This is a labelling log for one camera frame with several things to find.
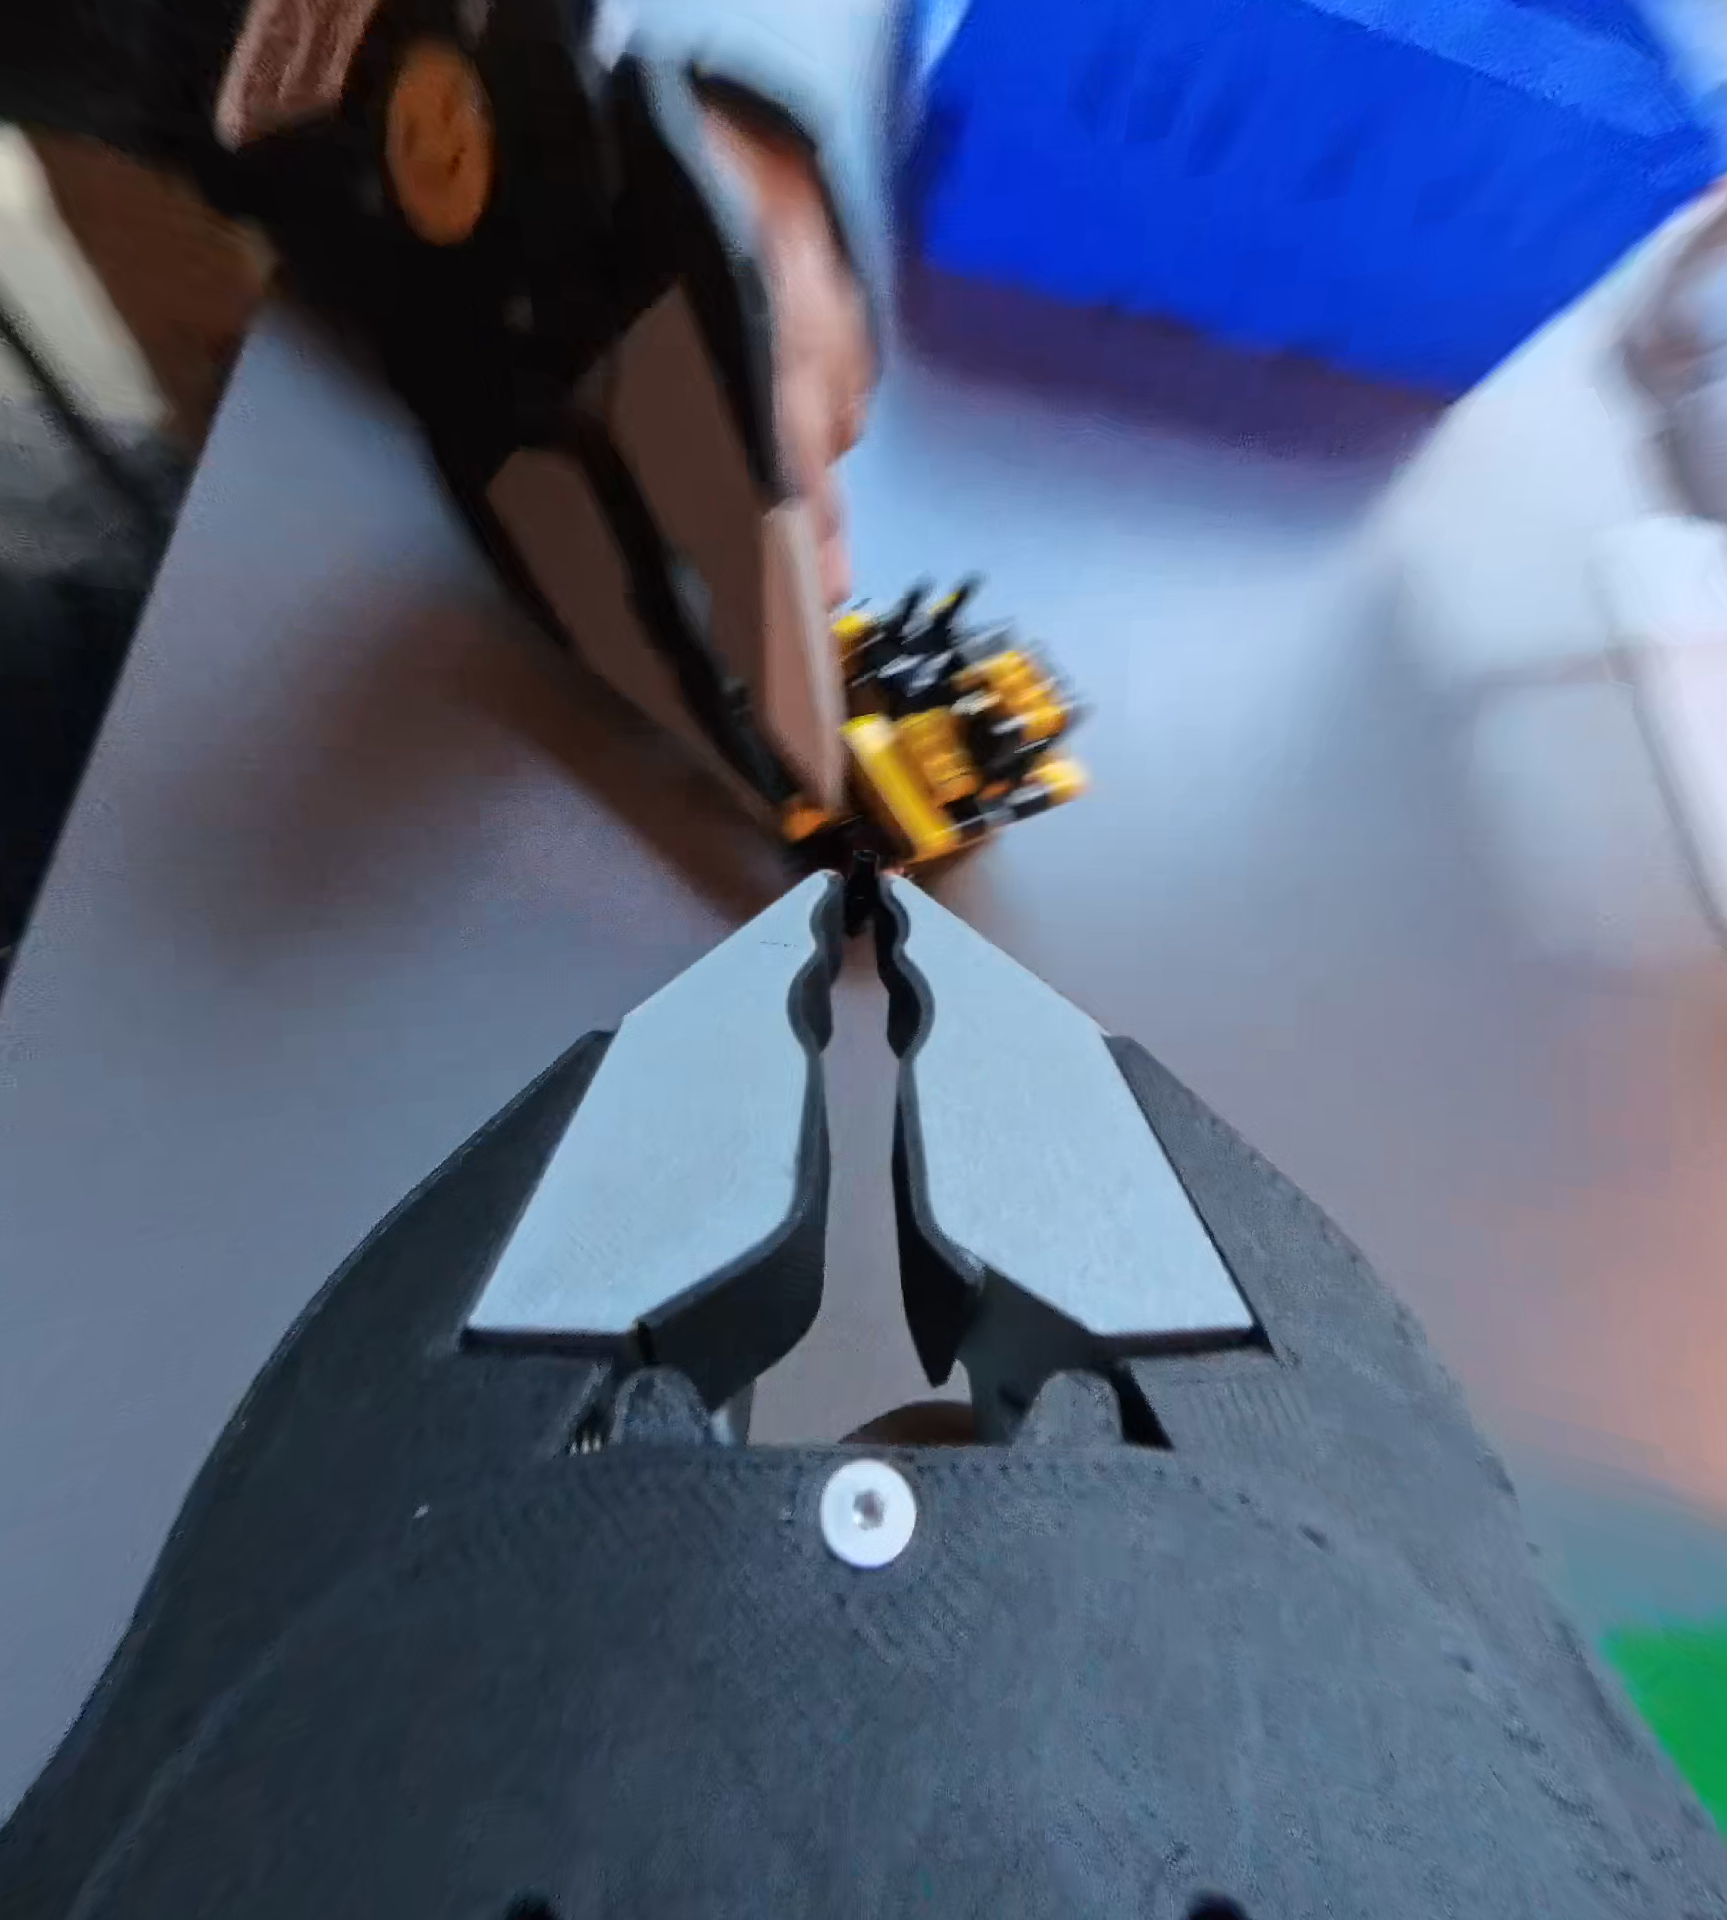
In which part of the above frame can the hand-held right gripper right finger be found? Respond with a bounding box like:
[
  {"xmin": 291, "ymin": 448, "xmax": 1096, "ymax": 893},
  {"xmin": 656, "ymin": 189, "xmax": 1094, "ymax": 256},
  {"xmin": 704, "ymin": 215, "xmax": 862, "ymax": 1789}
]
[{"xmin": 878, "ymin": 876, "xmax": 1258, "ymax": 1390}]

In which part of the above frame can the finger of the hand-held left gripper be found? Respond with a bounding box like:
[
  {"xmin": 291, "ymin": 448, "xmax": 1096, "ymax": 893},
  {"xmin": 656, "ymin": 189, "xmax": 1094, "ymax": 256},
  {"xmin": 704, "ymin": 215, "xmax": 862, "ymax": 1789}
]
[
  {"xmin": 608, "ymin": 284, "xmax": 854, "ymax": 812},
  {"xmin": 487, "ymin": 445, "xmax": 798, "ymax": 823}
]

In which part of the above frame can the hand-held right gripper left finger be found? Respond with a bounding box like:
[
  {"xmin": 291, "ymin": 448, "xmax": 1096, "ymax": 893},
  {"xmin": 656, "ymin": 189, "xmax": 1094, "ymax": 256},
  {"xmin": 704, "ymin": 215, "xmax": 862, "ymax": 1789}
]
[{"xmin": 467, "ymin": 873, "xmax": 848, "ymax": 1412}]

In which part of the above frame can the yellow black lego vehicle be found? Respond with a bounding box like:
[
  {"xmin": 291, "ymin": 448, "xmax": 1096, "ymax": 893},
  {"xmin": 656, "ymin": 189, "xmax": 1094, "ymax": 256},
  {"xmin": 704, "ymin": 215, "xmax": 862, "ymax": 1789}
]
[{"xmin": 780, "ymin": 575, "xmax": 1098, "ymax": 880}]

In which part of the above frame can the person's left hand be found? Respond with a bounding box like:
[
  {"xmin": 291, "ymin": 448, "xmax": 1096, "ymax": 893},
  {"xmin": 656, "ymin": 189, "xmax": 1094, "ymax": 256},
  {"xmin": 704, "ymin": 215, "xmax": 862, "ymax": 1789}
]
[{"xmin": 710, "ymin": 102, "xmax": 876, "ymax": 515}]

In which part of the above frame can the blue plastic bin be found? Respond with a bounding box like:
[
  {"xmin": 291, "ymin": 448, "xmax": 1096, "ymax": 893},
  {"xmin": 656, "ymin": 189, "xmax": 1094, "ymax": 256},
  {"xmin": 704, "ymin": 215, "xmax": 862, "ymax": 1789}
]
[{"xmin": 894, "ymin": 0, "xmax": 1727, "ymax": 399}]

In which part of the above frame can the black cable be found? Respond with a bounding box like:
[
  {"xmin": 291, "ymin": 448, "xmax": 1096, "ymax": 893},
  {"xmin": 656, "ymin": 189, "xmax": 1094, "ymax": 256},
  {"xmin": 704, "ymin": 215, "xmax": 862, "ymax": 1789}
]
[{"xmin": 0, "ymin": 164, "xmax": 169, "ymax": 528}]

